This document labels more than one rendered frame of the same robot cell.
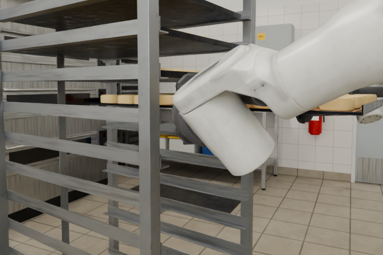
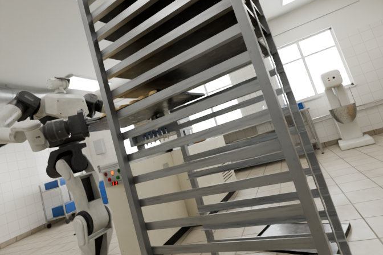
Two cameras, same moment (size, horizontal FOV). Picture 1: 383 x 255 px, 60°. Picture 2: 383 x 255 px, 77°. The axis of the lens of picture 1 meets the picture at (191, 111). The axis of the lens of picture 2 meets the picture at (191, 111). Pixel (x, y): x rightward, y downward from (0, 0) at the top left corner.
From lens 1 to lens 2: 2.01 m
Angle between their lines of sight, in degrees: 173
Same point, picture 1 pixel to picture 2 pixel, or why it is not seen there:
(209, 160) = (149, 152)
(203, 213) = (167, 198)
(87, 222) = (220, 149)
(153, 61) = not seen: hidden behind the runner
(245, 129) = not seen: hidden behind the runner
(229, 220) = (147, 203)
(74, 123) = not seen: outside the picture
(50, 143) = (235, 107)
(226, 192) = (143, 179)
